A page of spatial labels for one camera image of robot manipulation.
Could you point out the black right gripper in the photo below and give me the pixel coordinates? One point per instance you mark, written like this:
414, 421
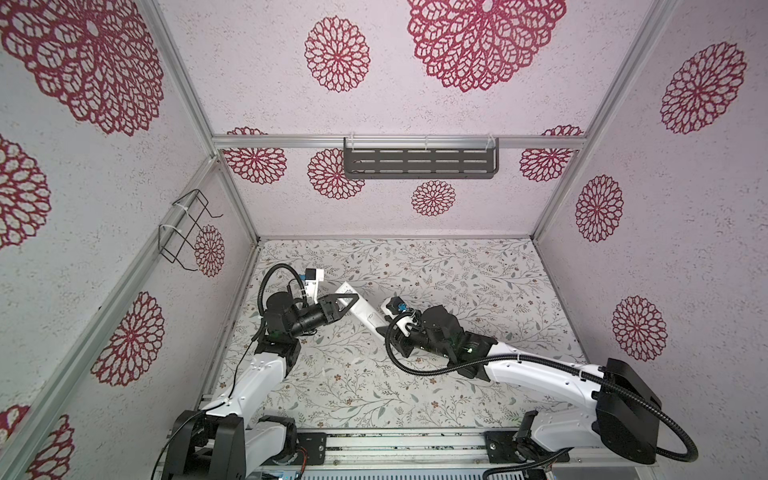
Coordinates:
417, 327

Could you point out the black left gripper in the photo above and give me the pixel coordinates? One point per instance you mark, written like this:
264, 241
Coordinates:
327, 309

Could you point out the white remote control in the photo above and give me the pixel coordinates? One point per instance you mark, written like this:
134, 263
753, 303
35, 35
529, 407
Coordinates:
363, 309

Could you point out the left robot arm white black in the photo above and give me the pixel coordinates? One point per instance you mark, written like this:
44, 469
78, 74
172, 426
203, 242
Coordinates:
246, 396

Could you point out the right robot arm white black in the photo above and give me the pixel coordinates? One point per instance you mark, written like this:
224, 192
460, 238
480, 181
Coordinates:
609, 404

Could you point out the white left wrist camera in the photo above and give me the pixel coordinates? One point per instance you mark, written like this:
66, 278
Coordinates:
312, 278

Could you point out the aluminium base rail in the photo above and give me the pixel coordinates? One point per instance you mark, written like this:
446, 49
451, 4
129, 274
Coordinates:
421, 453

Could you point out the dark metal wall shelf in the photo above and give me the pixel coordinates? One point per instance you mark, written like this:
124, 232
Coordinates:
422, 163

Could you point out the black wire wall basket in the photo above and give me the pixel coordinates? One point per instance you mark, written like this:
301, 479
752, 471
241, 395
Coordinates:
193, 242

